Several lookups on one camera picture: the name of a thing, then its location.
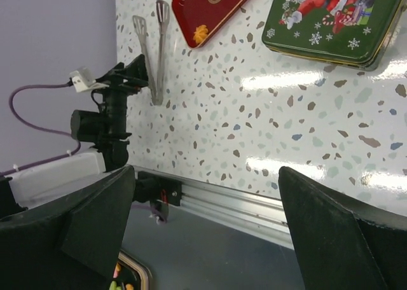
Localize metal serving tongs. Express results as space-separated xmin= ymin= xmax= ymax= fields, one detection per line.
xmin=132 ymin=0 xmax=171 ymax=106

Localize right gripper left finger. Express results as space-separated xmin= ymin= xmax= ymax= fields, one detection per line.
xmin=1 ymin=166 xmax=135 ymax=289

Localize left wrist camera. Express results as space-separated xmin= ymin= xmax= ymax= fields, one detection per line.
xmin=69 ymin=67 xmax=109 ymax=93

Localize aluminium front rail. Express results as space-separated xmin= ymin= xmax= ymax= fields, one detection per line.
xmin=135 ymin=167 xmax=294 ymax=249

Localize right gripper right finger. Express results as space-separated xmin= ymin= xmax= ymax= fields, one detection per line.
xmin=279 ymin=167 xmax=406 ymax=289

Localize orange flower cookie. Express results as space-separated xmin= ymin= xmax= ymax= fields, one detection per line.
xmin=193 ymin=25 xmax=209 ymax=45

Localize dark tray with sweets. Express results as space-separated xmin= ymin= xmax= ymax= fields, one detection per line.
xmin=108 ymin=251 xmax=153 ymax=290

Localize red serving tray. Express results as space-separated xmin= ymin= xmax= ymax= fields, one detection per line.
xmin=171 ymin=0 xmax=247 ymax=49

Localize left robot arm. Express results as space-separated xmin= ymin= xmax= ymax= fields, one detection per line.
xmin=1 ymin=54 xmax=149 ymax=218

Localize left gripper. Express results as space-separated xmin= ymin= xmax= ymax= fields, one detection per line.
xmin=91 ymin=54 xmax=149 ymax=118

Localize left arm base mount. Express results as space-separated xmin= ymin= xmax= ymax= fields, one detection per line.
xmin=133 ymin=171 xmax=182 ymax=224

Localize gold tin lid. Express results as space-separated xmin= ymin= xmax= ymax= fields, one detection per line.
xmin=261 ymin=0 xmax=406 ymax=71

